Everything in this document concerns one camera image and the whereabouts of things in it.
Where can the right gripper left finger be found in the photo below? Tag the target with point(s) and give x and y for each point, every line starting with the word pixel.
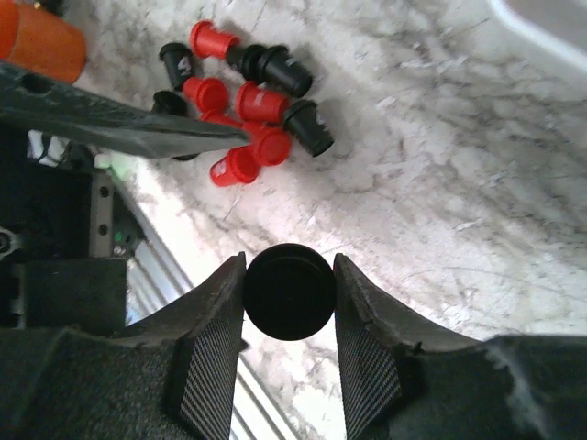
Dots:
pixel 76 370

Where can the red coffee capsule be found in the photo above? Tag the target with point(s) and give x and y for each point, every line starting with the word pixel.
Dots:
pixel 217 117
pixel 237 167
pixel 269 145
pixel 207 41
pixel 253 103
pixel 208 94

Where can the black coffee capsule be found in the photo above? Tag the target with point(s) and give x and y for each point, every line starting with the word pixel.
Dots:
pixel 289 292
pixel 303 121
pixel 244 60
pixel 169 103
pixel 179 63
pixel 277 66

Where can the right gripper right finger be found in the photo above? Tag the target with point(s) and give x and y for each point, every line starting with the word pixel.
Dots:
pixel 406 377

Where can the orange cup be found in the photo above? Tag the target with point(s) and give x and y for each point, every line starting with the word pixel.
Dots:
pixel 41 42

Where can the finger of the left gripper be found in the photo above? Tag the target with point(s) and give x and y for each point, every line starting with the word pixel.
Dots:
pixel 33 101

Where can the white rectangular storage basket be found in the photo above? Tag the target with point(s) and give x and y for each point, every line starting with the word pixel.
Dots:
pixel 549 34

